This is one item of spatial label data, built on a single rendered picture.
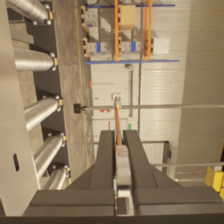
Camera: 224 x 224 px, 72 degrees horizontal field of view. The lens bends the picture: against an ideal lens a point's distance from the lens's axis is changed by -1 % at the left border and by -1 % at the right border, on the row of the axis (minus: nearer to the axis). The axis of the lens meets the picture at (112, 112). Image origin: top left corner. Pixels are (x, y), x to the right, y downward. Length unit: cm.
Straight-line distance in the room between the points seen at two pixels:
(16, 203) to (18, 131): 11
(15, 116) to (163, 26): 970
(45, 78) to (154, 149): 1002
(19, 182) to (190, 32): 1022
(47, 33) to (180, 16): 934
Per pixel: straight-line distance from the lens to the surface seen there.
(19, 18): 132
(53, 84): 124
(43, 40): 126
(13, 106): 28
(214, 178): 823
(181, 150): 1157
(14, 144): 28
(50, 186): 127
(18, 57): 81
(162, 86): 976
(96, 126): 991
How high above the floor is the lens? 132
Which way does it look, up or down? 1 degrees down
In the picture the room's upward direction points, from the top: 89 degrees clockwise
